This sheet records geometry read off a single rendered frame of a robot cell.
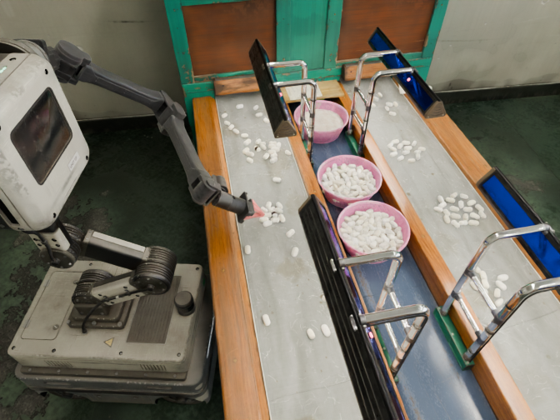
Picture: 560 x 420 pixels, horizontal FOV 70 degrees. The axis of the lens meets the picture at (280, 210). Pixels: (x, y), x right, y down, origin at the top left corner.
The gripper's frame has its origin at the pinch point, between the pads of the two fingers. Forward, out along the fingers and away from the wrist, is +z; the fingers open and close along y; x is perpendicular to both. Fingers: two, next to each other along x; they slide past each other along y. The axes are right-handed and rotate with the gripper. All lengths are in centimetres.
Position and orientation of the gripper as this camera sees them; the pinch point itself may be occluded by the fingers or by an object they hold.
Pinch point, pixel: (262, 214)
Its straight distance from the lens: 145.5
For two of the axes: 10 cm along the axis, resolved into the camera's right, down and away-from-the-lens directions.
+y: -2.0, -7.3, 6.6
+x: -6.1, 6.2, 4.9
